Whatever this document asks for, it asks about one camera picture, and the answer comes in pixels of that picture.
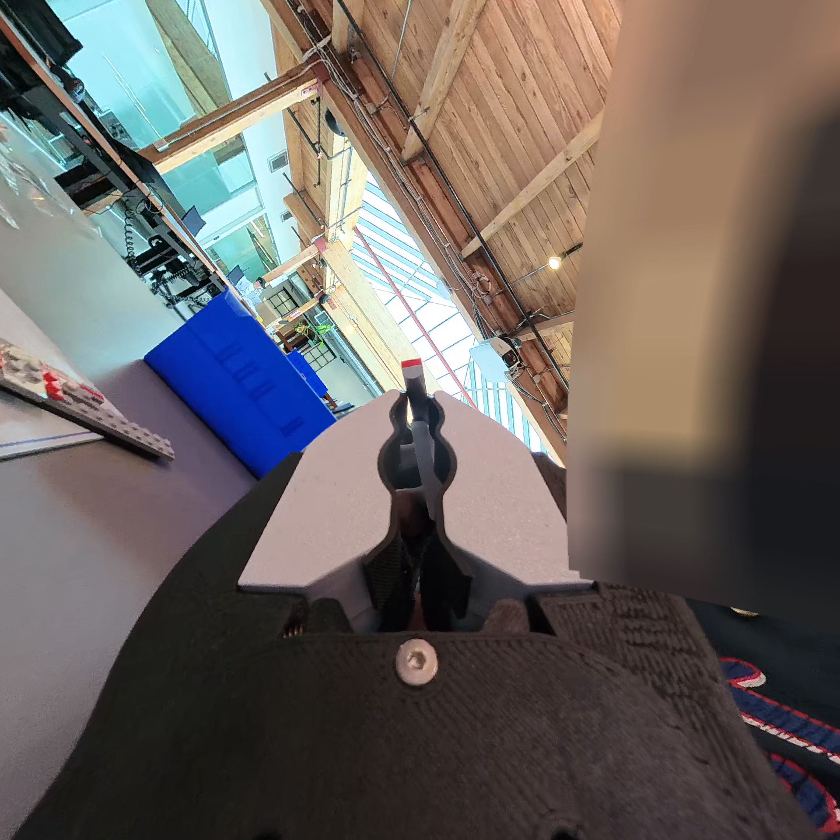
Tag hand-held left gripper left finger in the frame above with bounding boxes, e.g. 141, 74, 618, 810
238, 390, 409, 632

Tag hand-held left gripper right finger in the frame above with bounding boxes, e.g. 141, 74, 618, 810
433, 392, 595, 624

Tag grey lego piece red tip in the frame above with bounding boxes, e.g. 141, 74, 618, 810
400, 358, 442, 519

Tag large blue plastic bin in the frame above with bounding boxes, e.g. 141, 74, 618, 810
144, 289, 339, 480

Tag small blue plastic bin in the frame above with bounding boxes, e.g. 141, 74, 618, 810
287, 350, 330, 400

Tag grey red lego model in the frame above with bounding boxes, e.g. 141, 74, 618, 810
0, 338, 175, 461

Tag red ceiling pipe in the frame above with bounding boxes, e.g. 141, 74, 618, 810
354, 226, 477, 409

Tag white instruction booklet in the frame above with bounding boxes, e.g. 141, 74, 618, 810
0, 392, 106, 460

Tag long wooden desk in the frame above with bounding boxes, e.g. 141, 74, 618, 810
0, 13, 229, 308

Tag clear plastic bag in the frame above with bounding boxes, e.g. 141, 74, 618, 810
0, 125, 99, 231

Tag white ceiling camera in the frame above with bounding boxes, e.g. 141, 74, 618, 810
469, 335, 527, 383

